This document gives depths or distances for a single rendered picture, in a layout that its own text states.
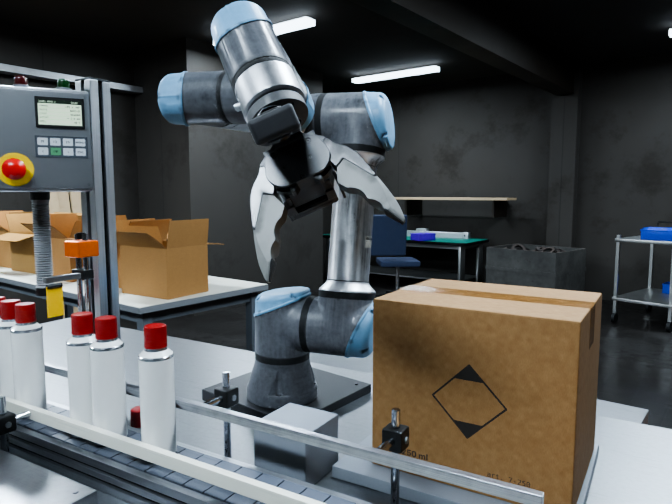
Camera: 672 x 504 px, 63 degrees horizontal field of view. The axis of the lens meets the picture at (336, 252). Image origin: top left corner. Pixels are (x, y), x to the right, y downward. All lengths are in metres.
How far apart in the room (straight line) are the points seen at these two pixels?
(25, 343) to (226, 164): 5.15
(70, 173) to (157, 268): 1.64
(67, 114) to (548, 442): 0.98
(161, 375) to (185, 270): 1.93
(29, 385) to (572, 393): 0.90
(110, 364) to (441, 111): 7.46
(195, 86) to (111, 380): 0.47
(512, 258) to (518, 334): 5.88
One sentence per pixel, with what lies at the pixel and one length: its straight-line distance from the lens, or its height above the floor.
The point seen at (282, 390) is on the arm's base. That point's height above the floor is 0.88.
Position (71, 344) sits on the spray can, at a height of 1.04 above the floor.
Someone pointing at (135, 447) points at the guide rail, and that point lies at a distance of 0.91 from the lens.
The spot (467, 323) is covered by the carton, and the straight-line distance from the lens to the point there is 0.81.
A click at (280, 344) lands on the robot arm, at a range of 1.14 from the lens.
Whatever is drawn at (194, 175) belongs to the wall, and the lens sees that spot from 5.88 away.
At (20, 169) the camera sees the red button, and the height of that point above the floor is 1.32.
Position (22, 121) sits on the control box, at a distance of 1.18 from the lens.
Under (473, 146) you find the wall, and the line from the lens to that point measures 7.89.
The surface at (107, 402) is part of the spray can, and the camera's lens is 0.98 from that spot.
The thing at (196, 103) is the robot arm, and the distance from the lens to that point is 0.83.
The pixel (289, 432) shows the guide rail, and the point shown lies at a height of 0.96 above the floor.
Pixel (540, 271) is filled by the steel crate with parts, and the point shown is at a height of 0.42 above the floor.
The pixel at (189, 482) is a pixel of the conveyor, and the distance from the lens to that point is 0.86.
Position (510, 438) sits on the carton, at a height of 0.94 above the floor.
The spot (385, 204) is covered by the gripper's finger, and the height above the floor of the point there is 1.27.
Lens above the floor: 1.28
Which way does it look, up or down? 6 degrees down
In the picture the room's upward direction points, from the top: straight up
